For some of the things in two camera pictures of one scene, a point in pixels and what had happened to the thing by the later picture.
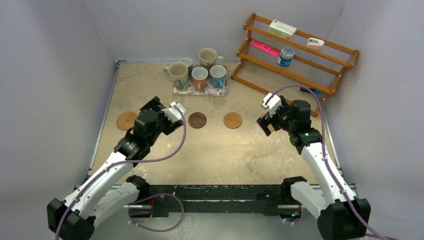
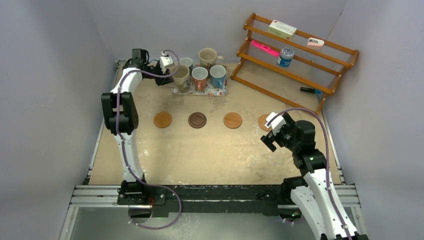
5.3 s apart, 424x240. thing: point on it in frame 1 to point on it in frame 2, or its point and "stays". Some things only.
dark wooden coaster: (197, 120) stays
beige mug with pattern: (178, 72) stays
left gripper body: (163, 124) to (157, 69)
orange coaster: (232, 120) stays
